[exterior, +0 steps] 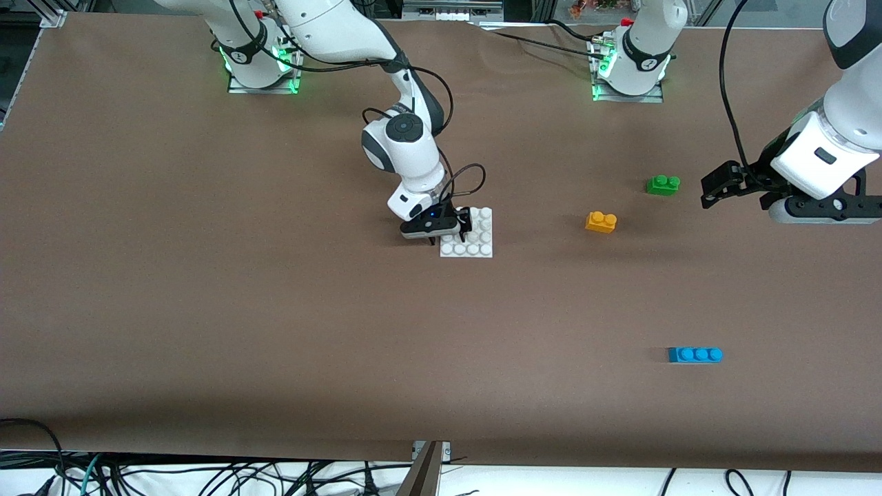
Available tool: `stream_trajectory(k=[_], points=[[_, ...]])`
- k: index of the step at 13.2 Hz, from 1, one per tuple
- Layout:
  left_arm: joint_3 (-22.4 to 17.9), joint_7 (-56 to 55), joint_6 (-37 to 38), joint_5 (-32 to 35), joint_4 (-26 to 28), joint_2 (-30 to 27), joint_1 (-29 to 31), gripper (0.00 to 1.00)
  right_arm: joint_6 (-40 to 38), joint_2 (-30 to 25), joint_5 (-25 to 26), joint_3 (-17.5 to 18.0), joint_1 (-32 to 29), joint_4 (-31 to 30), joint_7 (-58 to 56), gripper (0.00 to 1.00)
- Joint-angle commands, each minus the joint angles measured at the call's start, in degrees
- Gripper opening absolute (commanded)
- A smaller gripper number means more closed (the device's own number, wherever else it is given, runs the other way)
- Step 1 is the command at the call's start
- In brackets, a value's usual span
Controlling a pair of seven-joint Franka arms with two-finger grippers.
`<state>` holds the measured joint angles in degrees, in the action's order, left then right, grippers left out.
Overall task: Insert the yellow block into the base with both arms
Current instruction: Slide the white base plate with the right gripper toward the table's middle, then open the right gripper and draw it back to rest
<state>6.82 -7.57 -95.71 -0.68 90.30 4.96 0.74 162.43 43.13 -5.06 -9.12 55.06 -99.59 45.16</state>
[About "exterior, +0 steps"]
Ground white power strip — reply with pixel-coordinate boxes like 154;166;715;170
402;0;505;23

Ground teal cable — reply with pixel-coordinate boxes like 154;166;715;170
65;453;104;496

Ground blue toy block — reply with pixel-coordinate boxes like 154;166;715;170
668;347;724;364

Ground white studded base plate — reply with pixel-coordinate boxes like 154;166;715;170
440;207;494;259

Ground metal table bracket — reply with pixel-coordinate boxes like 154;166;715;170
396;441;452;496

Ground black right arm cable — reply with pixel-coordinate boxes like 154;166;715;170
276;38;487;207

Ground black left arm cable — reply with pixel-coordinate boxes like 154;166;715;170
719;0;752;169

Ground orange dried leaves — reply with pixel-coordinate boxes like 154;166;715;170
569;0;621;20

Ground brown table cover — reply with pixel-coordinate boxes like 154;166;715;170
0;12;882;473

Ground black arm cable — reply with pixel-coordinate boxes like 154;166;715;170
276;38;487;207
719;0;752;169

